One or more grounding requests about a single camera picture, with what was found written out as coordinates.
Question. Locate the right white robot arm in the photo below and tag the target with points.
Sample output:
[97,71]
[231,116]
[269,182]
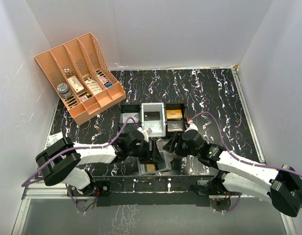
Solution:
[280,187]

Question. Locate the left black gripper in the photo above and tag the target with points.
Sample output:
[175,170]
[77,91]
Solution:
[149,157]

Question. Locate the orange plastic desk organizer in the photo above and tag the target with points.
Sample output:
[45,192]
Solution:
[78,72]

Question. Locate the grey leather card holder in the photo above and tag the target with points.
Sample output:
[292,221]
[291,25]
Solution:
[163,166]

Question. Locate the blue small item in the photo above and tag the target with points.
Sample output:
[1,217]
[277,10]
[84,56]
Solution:
[108,85]

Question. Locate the black card in white tray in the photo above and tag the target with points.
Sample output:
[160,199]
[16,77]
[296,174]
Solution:
[155,115]

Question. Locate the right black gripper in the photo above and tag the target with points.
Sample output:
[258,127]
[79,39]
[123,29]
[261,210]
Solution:
[171,147]

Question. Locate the white pink box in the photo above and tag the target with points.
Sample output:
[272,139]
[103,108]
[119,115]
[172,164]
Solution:
[76,85]

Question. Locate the cards in black tray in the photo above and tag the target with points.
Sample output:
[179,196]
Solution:
[132,117]

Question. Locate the white label cards stack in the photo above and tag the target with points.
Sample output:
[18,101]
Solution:
[92,85]

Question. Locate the white printed paper sheet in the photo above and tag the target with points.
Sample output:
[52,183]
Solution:
[54,138]

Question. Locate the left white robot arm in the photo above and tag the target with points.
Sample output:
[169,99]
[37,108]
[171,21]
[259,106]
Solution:
[59,162]

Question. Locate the dark patterned card in tray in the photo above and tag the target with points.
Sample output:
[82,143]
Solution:
[175,125]

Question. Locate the small pink white packet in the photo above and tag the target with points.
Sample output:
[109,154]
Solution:
[101,77]

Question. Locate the small round patterned tin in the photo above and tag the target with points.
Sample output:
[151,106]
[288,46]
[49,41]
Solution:
[64,90]

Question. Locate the gold card in tray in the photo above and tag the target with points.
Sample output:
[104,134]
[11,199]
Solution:
[174,114]

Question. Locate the black and white tray set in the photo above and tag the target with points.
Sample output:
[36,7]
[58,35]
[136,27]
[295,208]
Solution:
[162,118]

